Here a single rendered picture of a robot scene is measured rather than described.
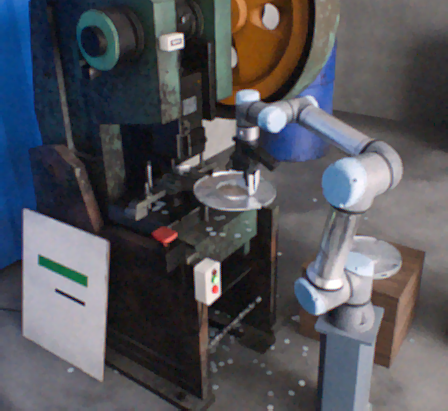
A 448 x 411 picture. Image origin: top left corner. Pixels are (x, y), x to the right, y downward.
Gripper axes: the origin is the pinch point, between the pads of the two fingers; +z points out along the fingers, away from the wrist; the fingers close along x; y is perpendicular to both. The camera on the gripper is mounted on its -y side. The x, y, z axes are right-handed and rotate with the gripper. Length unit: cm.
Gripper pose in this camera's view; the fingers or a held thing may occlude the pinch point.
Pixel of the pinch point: (252, 192)
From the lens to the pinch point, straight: 188.1
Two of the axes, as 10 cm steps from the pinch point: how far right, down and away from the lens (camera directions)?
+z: 0.3, 9.0, 4.2
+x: -5.9, 3.6, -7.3
